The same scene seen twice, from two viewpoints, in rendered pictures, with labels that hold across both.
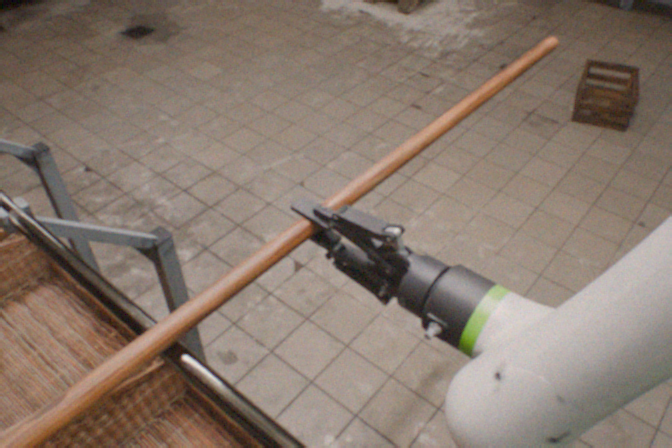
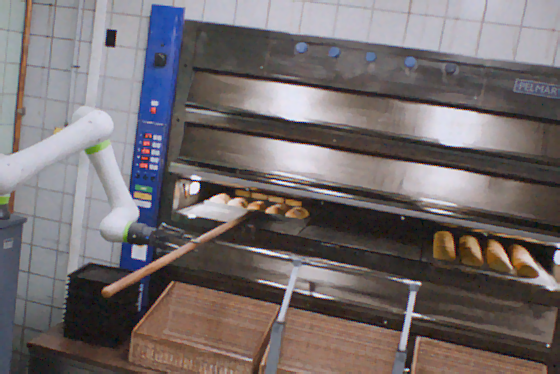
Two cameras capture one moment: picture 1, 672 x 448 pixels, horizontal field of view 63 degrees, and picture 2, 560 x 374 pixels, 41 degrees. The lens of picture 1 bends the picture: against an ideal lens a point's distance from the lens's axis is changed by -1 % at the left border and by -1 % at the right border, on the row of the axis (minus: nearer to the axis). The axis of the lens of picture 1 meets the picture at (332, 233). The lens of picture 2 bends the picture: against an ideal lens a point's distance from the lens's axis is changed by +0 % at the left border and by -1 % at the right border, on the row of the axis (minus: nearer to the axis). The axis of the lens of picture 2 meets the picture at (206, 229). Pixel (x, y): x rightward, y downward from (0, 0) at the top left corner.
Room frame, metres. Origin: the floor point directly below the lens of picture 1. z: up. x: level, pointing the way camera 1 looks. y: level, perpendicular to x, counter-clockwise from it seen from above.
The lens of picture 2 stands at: (3.22, -1.12, 1.86)
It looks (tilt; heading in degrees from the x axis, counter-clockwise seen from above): 12 degrees down; 156
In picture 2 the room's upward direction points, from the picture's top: 8 degrees clockwise
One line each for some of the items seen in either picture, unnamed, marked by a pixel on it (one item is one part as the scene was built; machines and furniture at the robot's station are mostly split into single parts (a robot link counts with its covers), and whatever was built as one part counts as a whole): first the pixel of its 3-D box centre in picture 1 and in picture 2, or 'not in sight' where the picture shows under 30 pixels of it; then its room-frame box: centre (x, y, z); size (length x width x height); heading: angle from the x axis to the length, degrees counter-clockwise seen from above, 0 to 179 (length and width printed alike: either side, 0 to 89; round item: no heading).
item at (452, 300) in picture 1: (455, 307); (138, 234); (0.42, -0.15, 1.19); 0.12 x 0.06 x 0.09; 139
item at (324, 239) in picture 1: (316, 232); not in sight; (0.57, 0.02, 1.17); 0.07 x 0.03 x 0.01; 49
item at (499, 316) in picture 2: not in sight; (349, 283); (0.48, 0.88, 1.02); 1.79 x 0.11 x 0.19; 50
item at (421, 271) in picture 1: (407, 276); (155, 237); (0.47, -0.10, 1.19); 0.09 x 0.07 x 0.08; 49
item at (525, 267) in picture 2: not in sight; (483, 252); (0.51, 1.61, 1.21); 0.61 x 0.48 x 0.06; 140
